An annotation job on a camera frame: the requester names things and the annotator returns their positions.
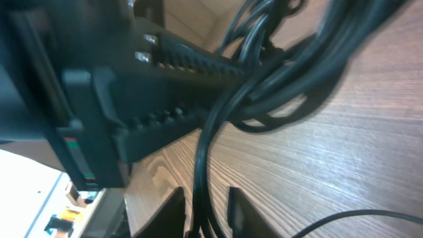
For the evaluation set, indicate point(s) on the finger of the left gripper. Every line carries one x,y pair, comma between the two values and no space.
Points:
172,59
140,137

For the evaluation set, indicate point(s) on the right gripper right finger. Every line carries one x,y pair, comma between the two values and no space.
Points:
244,219

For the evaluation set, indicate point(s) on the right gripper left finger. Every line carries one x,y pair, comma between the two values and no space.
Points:
169,219

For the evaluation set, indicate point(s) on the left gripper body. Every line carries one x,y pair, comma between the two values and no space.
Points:
79,74

